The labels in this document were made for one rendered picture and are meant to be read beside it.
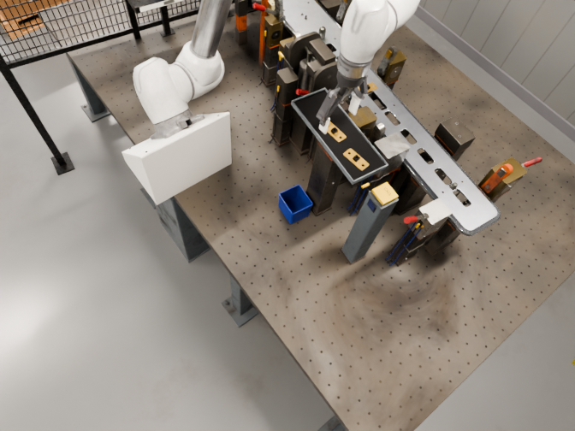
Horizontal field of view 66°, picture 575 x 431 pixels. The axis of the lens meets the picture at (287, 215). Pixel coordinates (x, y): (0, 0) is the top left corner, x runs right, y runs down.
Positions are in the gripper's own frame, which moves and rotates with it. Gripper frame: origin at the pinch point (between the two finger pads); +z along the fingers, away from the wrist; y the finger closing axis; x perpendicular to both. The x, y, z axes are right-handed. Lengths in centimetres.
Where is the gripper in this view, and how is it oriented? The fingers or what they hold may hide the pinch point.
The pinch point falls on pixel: (338, 118)
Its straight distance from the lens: 141.9
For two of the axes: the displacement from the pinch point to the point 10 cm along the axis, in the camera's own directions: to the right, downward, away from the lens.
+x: 6.4, 7.0, -3.2
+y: -7.6, 5.3, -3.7
